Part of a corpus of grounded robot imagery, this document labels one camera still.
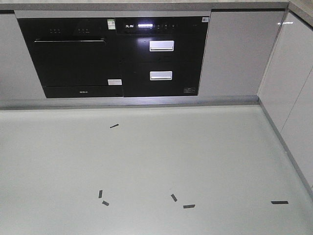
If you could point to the black disinfection cabinet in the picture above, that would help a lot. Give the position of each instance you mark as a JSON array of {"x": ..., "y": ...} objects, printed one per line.
[{"x": 137, "y": 61}]

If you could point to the black built-in dishwasher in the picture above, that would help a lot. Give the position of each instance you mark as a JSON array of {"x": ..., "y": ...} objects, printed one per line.
[{"x": 73, "y": 57}]

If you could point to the lower silver drawer handle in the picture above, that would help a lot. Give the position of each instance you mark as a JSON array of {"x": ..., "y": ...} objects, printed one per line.
[{"x": 161, "y": 75}]

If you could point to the silver drawer handle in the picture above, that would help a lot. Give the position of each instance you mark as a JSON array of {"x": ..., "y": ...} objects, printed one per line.
[
  {"x": 161, "y": 45},
  {"x": 161, "y": 75}
]

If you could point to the upper silver drawer handle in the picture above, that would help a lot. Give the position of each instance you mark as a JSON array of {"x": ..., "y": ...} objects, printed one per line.
[{"x": 161, "y": 45}]

